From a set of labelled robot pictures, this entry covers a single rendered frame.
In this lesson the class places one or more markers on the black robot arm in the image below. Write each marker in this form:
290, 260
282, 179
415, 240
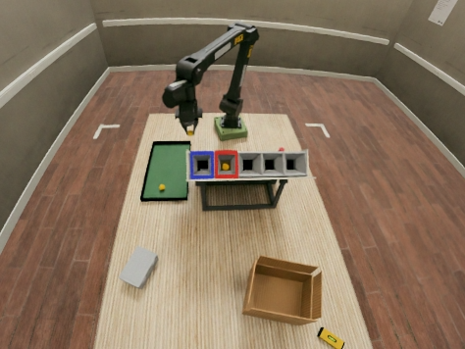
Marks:
189, 74

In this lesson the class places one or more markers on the yellow pocket level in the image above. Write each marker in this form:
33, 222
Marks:
330, 338

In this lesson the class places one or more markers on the brown cardboard box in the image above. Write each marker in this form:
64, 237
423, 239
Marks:
283, 290

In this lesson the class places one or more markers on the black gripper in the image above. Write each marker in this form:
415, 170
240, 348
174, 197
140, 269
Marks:
200, 111

